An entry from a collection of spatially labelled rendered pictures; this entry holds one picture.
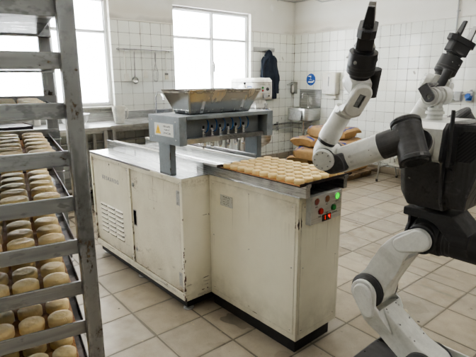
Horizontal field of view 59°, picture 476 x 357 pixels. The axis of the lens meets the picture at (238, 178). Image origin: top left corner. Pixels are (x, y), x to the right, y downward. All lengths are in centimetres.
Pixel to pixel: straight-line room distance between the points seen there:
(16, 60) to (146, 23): 510
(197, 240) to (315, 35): 533
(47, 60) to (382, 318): 152
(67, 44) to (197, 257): 190
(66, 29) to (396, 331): 159
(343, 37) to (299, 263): 526
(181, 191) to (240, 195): 34
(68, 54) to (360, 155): 97
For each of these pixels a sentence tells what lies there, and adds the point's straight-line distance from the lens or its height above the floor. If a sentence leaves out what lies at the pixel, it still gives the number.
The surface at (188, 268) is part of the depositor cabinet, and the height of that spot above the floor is 29.
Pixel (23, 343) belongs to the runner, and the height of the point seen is 87.
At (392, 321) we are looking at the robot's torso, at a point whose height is 43.
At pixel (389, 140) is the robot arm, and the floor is 118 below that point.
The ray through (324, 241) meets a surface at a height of 57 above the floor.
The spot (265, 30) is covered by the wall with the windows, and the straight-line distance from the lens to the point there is 715.
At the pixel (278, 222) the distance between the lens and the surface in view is 209.
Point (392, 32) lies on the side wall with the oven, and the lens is 651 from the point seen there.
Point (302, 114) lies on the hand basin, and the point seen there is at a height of 81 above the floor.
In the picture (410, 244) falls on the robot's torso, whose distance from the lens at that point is 167.
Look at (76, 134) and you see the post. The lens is 83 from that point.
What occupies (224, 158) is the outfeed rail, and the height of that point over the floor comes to 86.
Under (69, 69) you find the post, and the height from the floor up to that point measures 140.
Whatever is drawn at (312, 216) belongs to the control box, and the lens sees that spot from 201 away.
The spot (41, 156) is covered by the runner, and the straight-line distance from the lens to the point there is 86.
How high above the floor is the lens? 138
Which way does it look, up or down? 13 degrees down
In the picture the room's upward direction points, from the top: straight up
